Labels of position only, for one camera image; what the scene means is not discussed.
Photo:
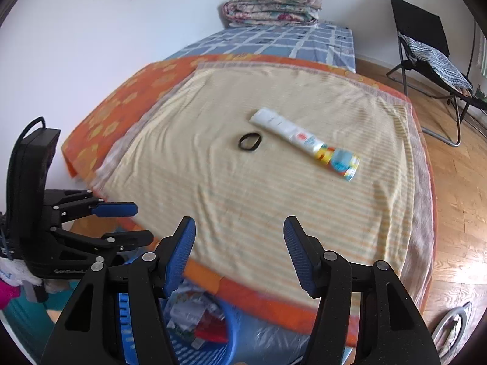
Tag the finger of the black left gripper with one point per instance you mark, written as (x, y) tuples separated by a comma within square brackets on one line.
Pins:
[(71, 211), (72, 247)]

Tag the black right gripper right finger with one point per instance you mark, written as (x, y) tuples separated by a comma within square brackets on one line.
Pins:
[(391, 329)]

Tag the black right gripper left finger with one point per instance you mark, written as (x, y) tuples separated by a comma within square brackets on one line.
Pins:
[(89, 328)]

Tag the white printed tube package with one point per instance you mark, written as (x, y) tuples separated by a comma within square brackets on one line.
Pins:
[(343, 162)]

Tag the blue plastic trash basket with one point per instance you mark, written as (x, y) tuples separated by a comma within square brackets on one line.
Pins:
[(202, 328)]

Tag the orange floral bed sheet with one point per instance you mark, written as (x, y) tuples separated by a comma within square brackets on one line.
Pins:
[(88, 145)]

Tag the striped yellow towel blanket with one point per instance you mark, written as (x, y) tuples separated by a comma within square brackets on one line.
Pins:
[(182, 158)]

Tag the folded floral quilt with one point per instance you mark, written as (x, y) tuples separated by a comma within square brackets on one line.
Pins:
[(272, 12)]

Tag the blue white striped cushion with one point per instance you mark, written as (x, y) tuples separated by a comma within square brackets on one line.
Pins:
[(420, 53)]

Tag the blue checked bed sheet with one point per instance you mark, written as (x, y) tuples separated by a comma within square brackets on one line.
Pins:
[(326, 43)]

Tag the black folding chair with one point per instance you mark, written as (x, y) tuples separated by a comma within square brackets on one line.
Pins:
[(426, 27)]

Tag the black clothes drying rack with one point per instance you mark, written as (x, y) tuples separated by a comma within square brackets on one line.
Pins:
[(477, 73)]

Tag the white ring light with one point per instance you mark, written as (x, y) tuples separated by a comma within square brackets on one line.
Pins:
[(450, 330)]

